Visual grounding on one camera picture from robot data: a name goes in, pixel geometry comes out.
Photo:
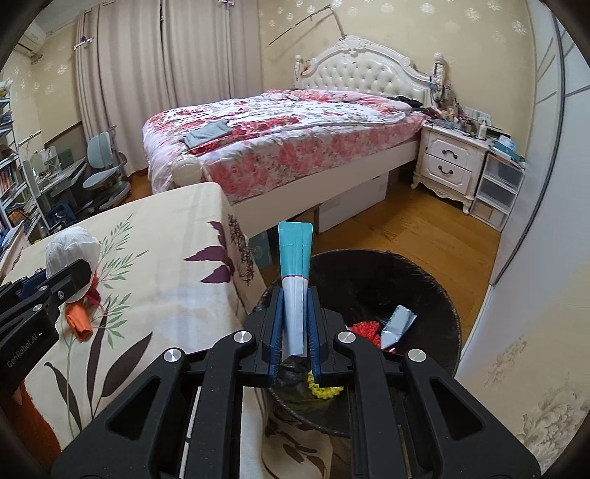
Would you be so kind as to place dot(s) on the red wrapper scrap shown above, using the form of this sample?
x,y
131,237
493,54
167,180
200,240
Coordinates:
x,y
95,292

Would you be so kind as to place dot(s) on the silver foil packet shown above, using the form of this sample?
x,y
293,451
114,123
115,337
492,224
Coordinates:
x,y
396,324

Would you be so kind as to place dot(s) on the grey desk chair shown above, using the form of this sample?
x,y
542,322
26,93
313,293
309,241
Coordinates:
x,y
103,161

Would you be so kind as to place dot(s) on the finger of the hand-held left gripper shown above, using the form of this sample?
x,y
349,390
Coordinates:
x,y
69,278
27,283

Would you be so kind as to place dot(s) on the trash bin with black bag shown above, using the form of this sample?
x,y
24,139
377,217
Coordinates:
x,y
368,285

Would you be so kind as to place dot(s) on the pink floral bed blanket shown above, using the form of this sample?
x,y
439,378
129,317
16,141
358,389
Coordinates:
x,y
295,129

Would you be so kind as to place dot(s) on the clear plastic drawer unit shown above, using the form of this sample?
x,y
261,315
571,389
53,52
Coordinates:
x,y
498,189

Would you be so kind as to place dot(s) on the red foam net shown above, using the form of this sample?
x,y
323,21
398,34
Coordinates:
x,y
366,334

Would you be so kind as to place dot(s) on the brown cardboard box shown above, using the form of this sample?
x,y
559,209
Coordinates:
x,y
309,216

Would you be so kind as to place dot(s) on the white sliding wardrobe door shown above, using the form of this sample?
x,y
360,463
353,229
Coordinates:
x,y
539,138

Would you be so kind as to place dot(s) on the clutter of small bottles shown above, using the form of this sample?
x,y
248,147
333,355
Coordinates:
x,y
461,115

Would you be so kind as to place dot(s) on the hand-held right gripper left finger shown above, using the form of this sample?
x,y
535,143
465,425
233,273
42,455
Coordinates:
x,y
276,322

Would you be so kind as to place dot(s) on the orange wrapper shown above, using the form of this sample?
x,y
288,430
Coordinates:
x,y
78,322

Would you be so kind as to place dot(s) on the bookshelf with books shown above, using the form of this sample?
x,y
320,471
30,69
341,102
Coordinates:
x,y
11,175

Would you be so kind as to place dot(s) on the yellow foam net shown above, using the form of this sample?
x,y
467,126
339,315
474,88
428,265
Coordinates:
x,y
325,391

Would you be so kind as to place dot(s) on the bed with floral quilt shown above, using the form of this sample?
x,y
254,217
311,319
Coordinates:
x,y
364,73

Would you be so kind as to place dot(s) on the grey study desk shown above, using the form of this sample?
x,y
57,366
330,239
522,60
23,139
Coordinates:
x,y
60,179

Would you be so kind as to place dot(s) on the teal tissue box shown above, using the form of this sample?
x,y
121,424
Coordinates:
x,y
507,147

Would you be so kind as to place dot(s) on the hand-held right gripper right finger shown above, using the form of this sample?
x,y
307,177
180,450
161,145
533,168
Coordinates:
x,y
313,322

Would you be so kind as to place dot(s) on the white nightstand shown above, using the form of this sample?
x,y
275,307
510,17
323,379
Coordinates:
x,y
449,159

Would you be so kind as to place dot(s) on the green patterned box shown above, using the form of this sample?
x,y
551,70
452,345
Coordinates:
x,y
260,248

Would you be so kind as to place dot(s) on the thin long pole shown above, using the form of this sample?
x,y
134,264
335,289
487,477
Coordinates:
x,y
304,23

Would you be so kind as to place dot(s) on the grey folded cloth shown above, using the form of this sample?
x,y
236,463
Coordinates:
x,y
207,133

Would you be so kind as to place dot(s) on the white air conditioner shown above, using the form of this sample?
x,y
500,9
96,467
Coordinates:
x,y
31,39

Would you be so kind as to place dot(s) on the teal and white tube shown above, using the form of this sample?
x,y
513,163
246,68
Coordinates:
x,y
295,258

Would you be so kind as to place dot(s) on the floral tablecloth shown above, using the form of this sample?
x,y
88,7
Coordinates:
x,y
161,258

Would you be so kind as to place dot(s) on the white cardboard box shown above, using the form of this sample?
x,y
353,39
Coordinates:
x,y
355,202

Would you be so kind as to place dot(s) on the white plastic bag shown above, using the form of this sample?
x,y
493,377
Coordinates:
x,y
69,248

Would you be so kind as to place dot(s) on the beige curtain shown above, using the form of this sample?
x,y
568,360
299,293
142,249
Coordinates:
x,y
212,50
124,92

